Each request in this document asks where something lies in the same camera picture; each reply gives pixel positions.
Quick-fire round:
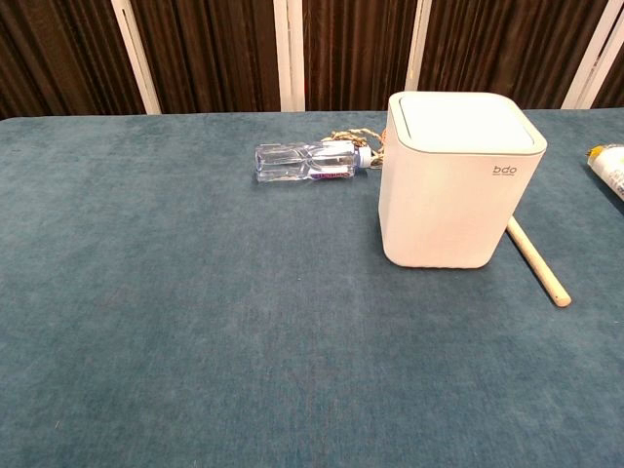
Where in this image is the white plastic trash bin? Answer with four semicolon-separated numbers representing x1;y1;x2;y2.
378;90;549;271

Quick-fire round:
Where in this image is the clear plastic water bottle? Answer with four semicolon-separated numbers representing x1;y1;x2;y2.
253;140;373;184

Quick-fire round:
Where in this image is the blue velvet tablecloth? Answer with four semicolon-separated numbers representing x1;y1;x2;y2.
0;107;624;468

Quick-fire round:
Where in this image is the dark brown pleated curtain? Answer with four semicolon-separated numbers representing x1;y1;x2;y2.
0;0;624;120

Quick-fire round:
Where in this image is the wooden stick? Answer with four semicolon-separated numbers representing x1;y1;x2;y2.
506;216;572;308

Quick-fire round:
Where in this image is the white printed snack package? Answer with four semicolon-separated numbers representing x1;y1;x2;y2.
584;142;624;202

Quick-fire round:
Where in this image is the braided beige rope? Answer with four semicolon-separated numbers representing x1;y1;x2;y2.
323;124;390;170

